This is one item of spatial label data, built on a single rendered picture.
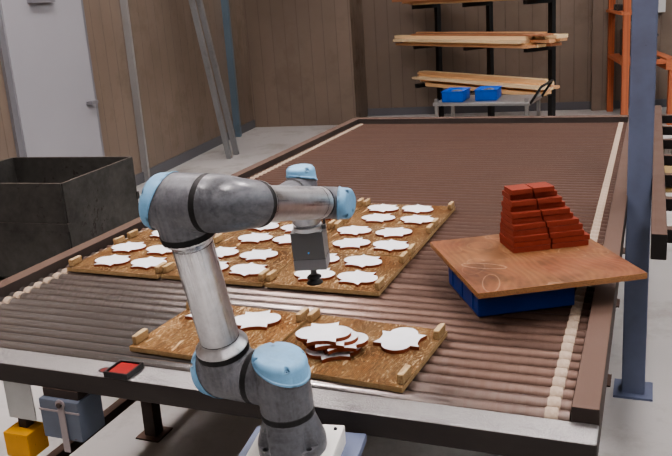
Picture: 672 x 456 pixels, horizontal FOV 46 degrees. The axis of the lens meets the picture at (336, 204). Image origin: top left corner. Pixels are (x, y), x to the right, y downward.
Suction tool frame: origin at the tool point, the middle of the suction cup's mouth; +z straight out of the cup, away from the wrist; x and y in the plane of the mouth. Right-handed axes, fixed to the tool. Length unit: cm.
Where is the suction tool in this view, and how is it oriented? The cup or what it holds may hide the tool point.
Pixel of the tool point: (314, 282)
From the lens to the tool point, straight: 207.1
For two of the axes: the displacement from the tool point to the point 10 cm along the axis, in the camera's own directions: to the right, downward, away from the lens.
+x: -1.4, 3.2, -9.4
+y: -9.8, 0.6, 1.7
